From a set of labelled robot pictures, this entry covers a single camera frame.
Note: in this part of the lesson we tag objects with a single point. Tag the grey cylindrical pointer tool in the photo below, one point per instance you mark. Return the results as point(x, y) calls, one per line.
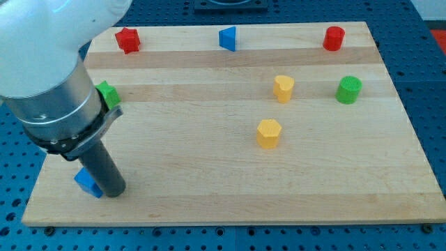
point(99, 164)

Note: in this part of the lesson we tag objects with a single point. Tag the wooden board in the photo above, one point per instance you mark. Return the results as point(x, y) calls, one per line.
point(186, 142)

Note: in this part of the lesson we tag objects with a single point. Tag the blue cube block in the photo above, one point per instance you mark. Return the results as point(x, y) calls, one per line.
point(87, 184)

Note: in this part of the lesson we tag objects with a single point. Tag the green cylinder block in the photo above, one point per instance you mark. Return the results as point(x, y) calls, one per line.
point(348, 90)

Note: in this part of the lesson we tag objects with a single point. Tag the red cylinder block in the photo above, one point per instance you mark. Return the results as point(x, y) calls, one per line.
point(333, 39)

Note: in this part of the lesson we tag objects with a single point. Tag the yellow heart block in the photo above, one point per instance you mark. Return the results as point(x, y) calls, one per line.
point(283, 88)

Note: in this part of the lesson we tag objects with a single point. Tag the red star block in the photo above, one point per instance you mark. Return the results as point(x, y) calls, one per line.
point(128, 40)

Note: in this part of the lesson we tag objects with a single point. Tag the yellow hexagon block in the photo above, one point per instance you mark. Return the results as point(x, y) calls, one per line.
point(268, 133)

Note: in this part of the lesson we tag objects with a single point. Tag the green star block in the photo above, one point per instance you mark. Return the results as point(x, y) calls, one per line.
point(109, 94)

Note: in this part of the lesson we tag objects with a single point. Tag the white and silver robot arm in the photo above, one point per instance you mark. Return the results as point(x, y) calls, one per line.
point(43, 79)

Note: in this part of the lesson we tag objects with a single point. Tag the blue triangle block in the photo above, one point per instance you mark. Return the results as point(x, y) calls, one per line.
point(227, 38)

